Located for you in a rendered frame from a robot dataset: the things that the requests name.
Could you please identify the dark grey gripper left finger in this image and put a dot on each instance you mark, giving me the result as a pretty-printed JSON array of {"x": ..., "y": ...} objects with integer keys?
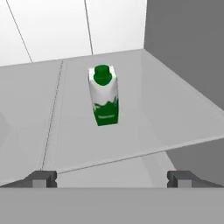
[{"x": 40, "y": 176}]

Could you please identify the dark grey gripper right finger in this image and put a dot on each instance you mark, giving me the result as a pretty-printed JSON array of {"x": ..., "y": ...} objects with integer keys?
[{"x": 182, "y": 176}]

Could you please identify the glass fridge shelf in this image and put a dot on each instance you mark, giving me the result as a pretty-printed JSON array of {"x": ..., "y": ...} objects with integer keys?
[{"x": 122, "y": 125}]

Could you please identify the green and white milk carton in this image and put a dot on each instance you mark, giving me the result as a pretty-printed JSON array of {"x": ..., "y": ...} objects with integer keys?
[{"x": 103, "y": 96}]

